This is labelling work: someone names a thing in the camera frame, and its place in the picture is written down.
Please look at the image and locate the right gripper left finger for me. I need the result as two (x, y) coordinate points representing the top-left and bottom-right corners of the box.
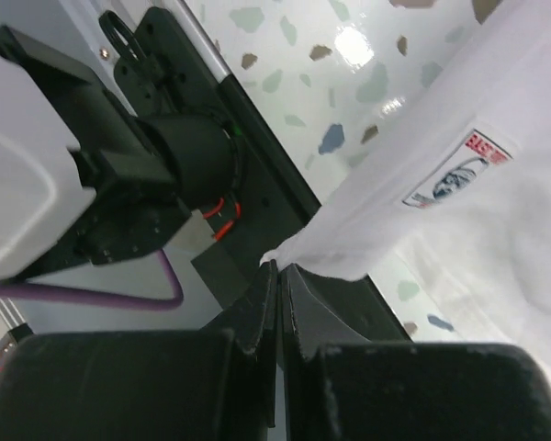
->
(0, 264), (278, 440)

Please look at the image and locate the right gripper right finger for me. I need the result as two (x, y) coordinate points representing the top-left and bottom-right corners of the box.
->
(280, 266), (551, 440)

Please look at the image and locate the white printed tank top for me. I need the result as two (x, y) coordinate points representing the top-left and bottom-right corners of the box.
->
(266, 1), (551, 374)

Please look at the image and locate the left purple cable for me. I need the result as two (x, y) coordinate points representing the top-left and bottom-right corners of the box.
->
(0, 250), (185, 313)

